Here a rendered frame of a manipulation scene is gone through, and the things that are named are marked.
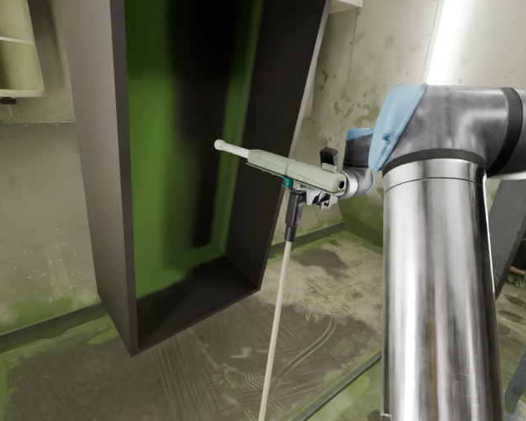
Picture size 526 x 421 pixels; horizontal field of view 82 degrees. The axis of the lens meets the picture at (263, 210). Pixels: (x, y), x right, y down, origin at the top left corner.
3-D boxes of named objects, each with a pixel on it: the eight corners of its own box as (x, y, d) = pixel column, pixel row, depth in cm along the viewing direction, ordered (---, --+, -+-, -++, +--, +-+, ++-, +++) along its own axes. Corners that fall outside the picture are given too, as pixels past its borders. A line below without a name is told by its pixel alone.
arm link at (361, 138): (381, 129, 99) (375, 166, 102) (345, 126, 100) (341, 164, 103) (388, 128, 90) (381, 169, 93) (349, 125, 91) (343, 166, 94)
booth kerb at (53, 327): (-13, 362, 148) (-21, 342, 143) (-13, 359, 149) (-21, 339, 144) (343, 232, 302) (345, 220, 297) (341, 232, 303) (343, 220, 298)
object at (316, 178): (331, 256, 77) (351, 168, 69) (319, 261, 73) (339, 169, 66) (219, 198, 109) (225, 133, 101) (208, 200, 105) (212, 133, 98)
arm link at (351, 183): (361, 174, 90) (333, 165, 97) (352, 174, 87) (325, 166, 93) (352, 202, 93) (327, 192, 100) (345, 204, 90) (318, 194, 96)
